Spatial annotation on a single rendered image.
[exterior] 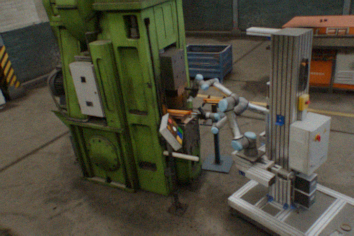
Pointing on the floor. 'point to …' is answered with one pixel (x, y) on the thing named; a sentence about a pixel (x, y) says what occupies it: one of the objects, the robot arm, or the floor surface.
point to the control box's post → (173, 174)
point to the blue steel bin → (210, 60)
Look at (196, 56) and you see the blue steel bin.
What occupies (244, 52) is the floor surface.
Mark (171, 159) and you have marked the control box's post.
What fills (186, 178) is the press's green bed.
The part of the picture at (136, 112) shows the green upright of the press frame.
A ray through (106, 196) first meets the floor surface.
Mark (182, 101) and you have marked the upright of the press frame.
